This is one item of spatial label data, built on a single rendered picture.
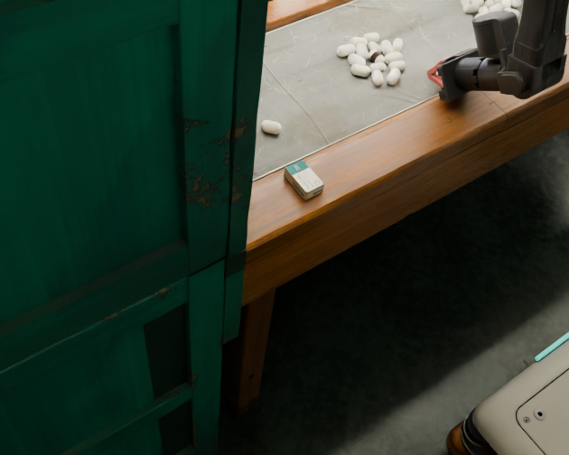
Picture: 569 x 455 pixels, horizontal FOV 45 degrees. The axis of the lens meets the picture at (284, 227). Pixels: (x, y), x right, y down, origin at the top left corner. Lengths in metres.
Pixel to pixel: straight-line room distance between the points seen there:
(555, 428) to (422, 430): 0.35
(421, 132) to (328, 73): 0.22
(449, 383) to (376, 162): 0.84
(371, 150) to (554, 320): 1.02
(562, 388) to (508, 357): 0.35
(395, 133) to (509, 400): 0.65
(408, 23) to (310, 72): 0.27
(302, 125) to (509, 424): 0.75
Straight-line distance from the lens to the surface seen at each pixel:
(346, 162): 1.14
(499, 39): 1.18
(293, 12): 1.41
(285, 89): 1.28
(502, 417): 1.54
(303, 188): 1.07
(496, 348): 1.94
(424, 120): 1.25
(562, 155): 2.45
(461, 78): 1.25
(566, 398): 1.61
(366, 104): 1.28
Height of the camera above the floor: 1.61
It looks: 54 degrees down
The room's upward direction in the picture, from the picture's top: 9 degrees clockwise
